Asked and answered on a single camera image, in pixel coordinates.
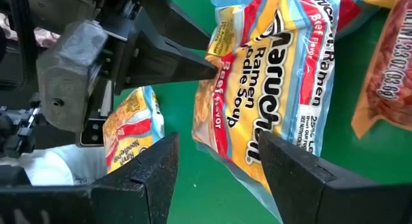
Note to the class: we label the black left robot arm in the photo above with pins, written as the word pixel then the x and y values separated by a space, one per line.
pixel 19 72

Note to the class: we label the red spicy noodle packet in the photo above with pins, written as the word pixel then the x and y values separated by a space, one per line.
pixel 389 89

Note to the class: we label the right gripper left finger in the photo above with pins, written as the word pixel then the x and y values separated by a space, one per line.
pixel 145 185

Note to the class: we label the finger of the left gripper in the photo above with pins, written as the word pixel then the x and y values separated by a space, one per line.
pixel 167 63
pixel 174 21

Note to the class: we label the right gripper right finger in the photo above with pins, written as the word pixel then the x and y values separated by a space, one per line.
pixel 305 192

